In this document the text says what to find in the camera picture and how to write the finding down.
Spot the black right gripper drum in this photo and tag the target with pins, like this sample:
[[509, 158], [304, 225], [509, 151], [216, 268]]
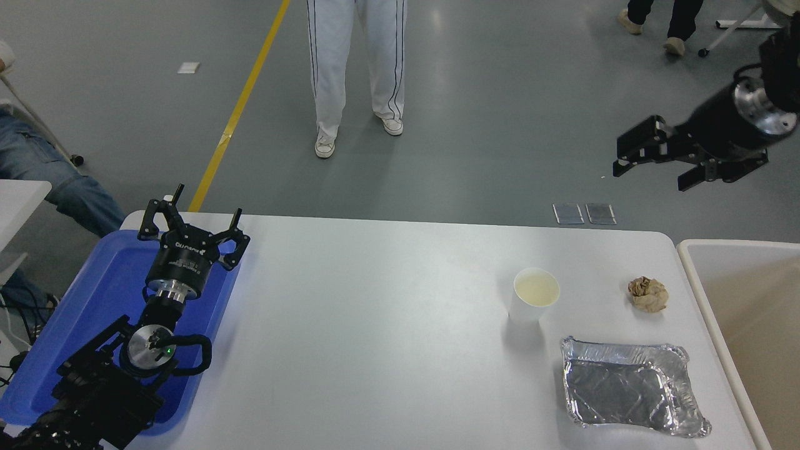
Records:
[[719, 125]]

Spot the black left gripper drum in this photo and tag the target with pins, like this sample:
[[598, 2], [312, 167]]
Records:
[[179, 267]]

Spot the white paper cup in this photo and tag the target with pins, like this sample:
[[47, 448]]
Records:
[[531, 294]]

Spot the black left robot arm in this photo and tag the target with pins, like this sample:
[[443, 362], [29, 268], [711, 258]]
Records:
[[100, 394]]

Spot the clear floor plate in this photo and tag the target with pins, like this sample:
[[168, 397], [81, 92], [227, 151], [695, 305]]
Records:
[[569, 214], [601, 214]]

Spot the blue plastic tray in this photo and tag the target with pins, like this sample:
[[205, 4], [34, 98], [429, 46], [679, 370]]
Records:
[[94, 300]]

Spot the white wheeled stand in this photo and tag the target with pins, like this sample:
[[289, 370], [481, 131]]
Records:
[[731, 30]]

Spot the walking person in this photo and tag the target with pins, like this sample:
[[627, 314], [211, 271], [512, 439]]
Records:
[[684, 19]]

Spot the seated person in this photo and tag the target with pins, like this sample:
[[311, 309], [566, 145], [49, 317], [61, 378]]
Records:
[[37, 169]]

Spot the small white side table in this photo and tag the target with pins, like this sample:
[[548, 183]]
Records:
[[19, 200]]

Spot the yellow floor tape line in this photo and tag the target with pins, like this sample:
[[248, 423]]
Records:
[[240, 106]]

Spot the metal chair leg with castor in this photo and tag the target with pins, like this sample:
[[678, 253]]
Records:
[[44, 122]]

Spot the crumpled tan paper ball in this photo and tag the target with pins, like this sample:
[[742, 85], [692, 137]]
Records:
[[649, 294]]

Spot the white paper slip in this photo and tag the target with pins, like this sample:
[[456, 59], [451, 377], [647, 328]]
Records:
[[189, 67]]

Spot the large pale bin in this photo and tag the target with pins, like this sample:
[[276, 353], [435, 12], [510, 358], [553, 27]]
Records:
[[750, 325]]

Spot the standing person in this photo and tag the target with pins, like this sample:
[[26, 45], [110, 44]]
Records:
[[331, 62]]

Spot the silver foil tray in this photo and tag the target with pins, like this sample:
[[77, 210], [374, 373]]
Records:
[[625, 384]]

